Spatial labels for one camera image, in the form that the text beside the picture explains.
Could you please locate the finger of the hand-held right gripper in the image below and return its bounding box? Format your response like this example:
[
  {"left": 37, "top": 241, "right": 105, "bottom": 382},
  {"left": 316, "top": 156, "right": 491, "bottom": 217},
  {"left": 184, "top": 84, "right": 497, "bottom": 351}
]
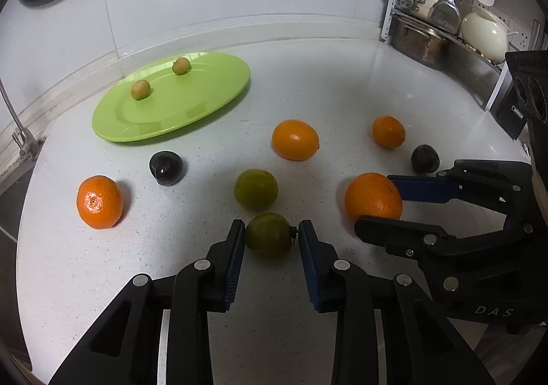
[
  {"left": 387, "top": 159, "right": 534, "bottom": 215},
  {"left": 354, "top": 215, "right": 545, "bottom": 288}
]

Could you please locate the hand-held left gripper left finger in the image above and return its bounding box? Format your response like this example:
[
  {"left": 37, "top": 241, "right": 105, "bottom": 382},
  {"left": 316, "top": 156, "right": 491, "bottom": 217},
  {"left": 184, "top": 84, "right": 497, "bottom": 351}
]
[{"left": 48, "top": 219, "right": 247, "bottom": 385}]

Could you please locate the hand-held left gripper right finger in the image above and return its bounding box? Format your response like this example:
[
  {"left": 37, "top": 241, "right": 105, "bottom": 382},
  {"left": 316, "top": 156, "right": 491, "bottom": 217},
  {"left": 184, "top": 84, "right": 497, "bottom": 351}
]
[{"left": 298, "top": 220, "right": 497, "bottom": 385}]

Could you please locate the dark plum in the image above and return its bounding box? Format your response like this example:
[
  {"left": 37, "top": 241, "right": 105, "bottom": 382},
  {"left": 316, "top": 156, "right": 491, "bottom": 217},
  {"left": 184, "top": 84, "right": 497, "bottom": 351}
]
[
  {"left": 149, "top": 151, "right": 185, "bottom": 186},
  {"left": 411, "top": 145, "right": 440, "bottom": 174}
]

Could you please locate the large orange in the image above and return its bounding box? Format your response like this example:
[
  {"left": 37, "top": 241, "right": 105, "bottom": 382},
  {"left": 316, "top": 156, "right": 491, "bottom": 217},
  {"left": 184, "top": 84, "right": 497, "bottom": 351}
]
[{"left": 344, "top": 173, "right": 403, "bottom": 232}]

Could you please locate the green lime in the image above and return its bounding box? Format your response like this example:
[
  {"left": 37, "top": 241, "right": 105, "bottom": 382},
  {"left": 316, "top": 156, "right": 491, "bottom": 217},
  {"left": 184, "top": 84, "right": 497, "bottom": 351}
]
[
  {"left": 234, "top": 169, "right": 279, "bottom": 211},
  {"left": 245, "top": 213, "right": 297, "bottom": 258}
]

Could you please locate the small orange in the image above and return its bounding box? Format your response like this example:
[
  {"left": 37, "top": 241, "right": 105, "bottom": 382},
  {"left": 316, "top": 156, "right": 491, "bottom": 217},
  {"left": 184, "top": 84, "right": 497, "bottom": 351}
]
[{"left": 372, "top": 115, "right": 407, "bottom": 149}]

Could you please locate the green plate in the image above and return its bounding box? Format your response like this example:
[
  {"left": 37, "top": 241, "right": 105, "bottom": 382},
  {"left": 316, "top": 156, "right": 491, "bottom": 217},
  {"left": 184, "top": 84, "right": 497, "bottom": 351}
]
[{"left": 91, "top": 52, "right": 251, "bottom": 142}]

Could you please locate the black box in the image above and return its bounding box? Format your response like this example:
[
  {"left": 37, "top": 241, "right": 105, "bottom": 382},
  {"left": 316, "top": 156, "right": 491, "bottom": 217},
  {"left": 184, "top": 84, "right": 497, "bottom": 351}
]
[{"left": 489, "top": 68, "right": 528, "bottom": 140}]

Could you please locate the steel cooking pot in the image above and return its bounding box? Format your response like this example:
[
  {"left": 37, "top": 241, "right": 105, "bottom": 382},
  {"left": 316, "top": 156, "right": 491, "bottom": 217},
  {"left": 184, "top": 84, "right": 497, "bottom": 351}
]
[{"left": 391, "top": 10, "right": 457, "bottom": 71}]

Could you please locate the cream ceramic pot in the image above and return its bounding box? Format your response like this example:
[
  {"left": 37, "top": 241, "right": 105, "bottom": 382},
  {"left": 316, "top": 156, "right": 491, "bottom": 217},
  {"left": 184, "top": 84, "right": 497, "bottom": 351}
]
[{"left": 461, "top": 7, "right": 511, "bottom": 63}]

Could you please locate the metal corner rack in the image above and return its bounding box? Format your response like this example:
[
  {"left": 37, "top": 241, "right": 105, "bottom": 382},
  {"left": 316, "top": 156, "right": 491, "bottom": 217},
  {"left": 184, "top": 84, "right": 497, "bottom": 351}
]
[{"left": 381, "top": 0, "right": 507, "bottom": 112}]

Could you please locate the steel sink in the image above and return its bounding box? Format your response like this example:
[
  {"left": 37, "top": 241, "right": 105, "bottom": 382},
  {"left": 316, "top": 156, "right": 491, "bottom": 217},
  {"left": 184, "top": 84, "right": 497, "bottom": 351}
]
[{"left": 0, "top": 179, "right": 33, "bottom": 369}]

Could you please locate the thin steel faucet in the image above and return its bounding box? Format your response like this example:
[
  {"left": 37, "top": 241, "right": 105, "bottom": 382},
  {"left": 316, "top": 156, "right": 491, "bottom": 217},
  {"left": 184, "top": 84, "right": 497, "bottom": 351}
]
[{"left": 0, "top": 77, "right": 46, "bottom": 160}]

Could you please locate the white wall outlet strip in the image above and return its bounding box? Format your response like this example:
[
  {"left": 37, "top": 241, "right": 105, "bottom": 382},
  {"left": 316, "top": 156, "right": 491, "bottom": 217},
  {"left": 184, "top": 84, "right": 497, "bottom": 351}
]
[{"left": 496, "top": 12, "right": 543, "bottom": 50}]

